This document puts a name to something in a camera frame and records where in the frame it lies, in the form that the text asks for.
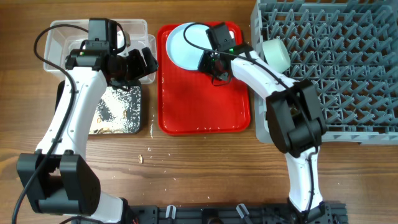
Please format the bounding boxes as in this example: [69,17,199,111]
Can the light blue plate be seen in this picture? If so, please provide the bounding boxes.
[166,22,211,70]

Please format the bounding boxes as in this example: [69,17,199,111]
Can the rice and food scraps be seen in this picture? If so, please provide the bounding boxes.
[89,86,142,134]

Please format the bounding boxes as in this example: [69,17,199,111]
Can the green bowl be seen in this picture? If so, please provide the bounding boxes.
[262,39,291,73]

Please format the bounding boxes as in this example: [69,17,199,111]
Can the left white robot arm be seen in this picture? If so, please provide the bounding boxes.
[14,18,159,223]

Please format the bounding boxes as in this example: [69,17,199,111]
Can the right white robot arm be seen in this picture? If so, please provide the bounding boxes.
[198,23,326,223]

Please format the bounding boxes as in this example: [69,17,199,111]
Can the black food waste tray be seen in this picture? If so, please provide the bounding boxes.
[55,79,143,136]

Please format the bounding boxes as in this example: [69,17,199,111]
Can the clear plastic waste bin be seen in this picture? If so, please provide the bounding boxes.
[43,19,157,85]

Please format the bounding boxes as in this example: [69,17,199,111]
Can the grey dishwasher rack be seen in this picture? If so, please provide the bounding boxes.
[251,0,397,145]

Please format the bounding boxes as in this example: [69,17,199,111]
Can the red plastic tray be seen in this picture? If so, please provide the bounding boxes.
[156,24,251,136]

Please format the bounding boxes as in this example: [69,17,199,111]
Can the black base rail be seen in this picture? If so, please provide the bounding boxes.
[121,202,349,224]

